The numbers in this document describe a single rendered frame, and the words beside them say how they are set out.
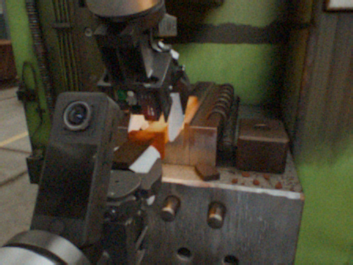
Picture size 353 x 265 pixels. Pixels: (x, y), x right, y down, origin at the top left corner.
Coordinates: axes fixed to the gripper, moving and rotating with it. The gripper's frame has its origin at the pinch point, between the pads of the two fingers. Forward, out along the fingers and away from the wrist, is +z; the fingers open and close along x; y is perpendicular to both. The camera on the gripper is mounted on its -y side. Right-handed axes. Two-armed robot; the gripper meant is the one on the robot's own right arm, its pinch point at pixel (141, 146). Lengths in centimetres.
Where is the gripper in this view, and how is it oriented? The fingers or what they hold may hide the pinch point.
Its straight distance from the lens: 36.8
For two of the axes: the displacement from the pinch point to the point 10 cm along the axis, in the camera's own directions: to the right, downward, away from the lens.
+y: 0.0, 9.5, 3.2
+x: 9.7, 0.7, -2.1
